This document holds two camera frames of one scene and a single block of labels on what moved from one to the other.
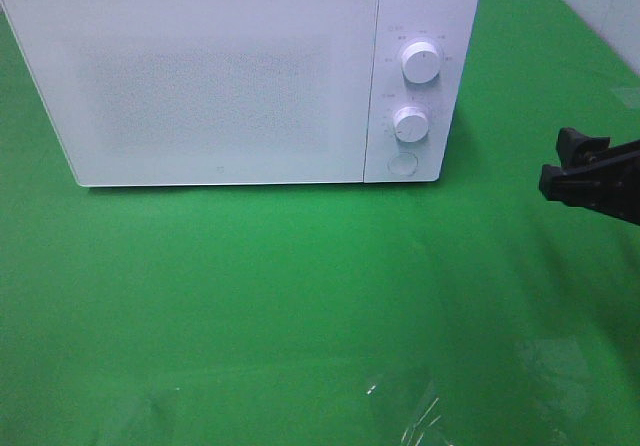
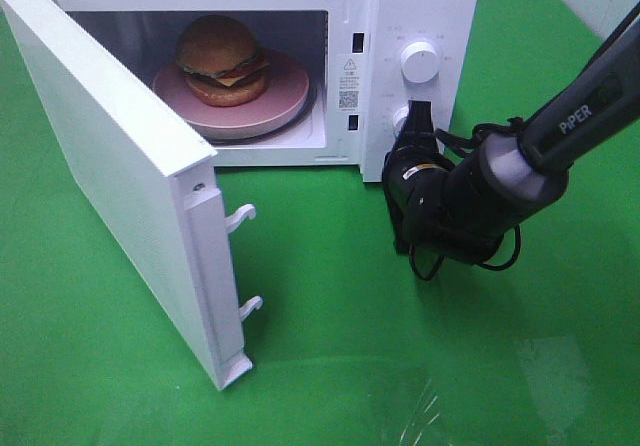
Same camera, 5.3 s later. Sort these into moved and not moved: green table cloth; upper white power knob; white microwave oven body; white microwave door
Moved: white microwave door
Not moved: white microwave oven body; green table cloth; upper white power knob
